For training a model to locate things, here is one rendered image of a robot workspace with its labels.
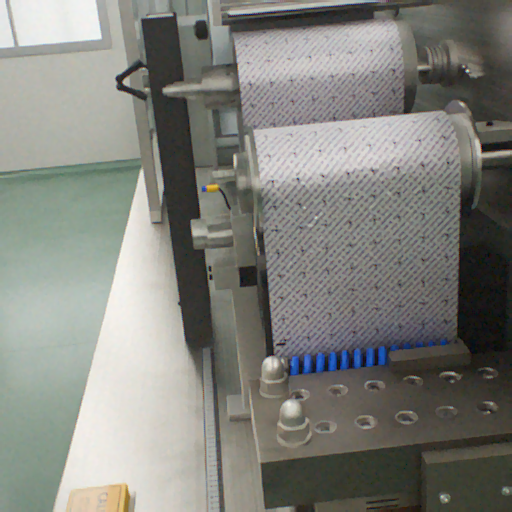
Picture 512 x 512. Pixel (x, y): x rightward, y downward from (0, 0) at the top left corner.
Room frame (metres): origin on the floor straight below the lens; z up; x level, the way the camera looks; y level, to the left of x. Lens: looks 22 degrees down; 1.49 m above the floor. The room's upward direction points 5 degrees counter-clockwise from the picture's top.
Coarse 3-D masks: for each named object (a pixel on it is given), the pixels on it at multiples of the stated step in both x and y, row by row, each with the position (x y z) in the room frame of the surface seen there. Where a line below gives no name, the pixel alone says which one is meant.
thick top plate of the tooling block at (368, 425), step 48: (336, 384) 0.73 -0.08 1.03; (384, 384) 0.72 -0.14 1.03; (432, 384) 0.71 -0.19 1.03; (480, 384) 0.70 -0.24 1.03; (336, 432) 0.64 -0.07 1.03; (384, 432) 0.63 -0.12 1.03; (432, 432) 0.62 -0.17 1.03; (480, 432) 0.61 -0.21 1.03; (288, 480) 0.60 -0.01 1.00; (336, 480) 0.60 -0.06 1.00; (384, 480) 0.60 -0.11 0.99
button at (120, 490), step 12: (72, 492) 0.71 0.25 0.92; (84, 492) 0.71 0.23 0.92; (96, 492) 0.71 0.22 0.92; (108, 492) 0.70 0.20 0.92; (120, 492) 0.70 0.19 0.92; (72, 504) 0.69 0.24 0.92; (84, 504) 0.69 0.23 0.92; (96, 504) 0.68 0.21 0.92; (108, 504) 0.68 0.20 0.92; (120, 504) 0.68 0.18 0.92
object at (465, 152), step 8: (456, 120) 0.85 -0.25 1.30; (456, 128) 0.84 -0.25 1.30; (464, 128) 0.84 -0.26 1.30; (464, 136) 0.83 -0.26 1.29; (248, 144) 0.84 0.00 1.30; (464, 144) 0.82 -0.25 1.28; (248, 152) 0.83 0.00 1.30; (464, 152) 0.82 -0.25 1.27; (464, 160) 0.82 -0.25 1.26; (464, 168) 0.81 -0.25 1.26; (464, 176) 0.81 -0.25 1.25; (464, 184) 0.82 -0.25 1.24; (464, 192) 0.82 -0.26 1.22; (256, 200) 0.80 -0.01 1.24; (464, 200) 0.83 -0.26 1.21; (256, 208) 0.80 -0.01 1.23; (256, 216) 0.81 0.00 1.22; (256, 224) 0.82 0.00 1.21
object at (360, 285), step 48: (288, 240) 0.80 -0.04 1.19; (336, 240) 0.80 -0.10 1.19; (384, 240) 0.80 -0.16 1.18; (432, 240) 0.81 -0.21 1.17; (288, 288) 0.80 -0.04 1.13; (336, 288) 0.80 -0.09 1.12; (384, 288) 0.80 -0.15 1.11; (432, 288) 0.81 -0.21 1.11; (288, 336) 0.80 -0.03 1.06; (336, 336) 0.80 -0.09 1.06; (384, 336) 0.80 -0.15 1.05; (432, 336) 0.81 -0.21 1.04
